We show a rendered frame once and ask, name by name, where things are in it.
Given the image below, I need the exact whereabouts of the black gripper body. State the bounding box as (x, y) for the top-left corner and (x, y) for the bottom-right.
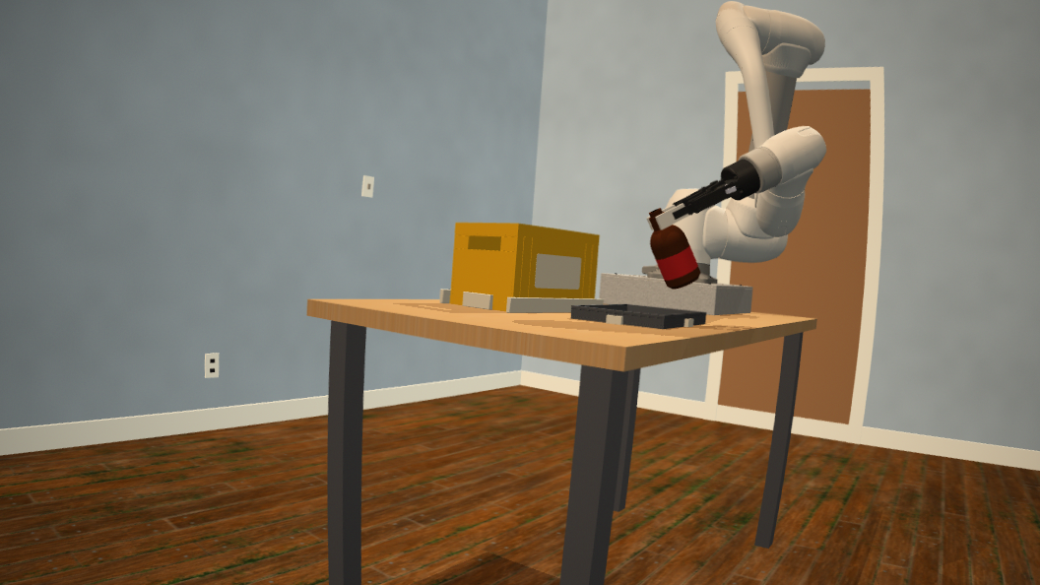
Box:
(714, 160), (760, 201)

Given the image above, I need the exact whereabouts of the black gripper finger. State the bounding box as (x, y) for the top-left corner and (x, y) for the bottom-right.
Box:
(655, 179), (739, 229)
(646, 180), (718, 230)

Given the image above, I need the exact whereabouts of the yellow divided crate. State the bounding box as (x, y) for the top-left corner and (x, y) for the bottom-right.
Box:
(450, 223), (600, 311)

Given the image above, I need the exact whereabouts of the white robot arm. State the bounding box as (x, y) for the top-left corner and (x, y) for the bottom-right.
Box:
(674, 1), (826, 284)

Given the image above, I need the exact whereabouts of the brown bottle with red label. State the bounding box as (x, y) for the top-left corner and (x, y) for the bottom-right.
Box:
(649, 208), (700, 290)

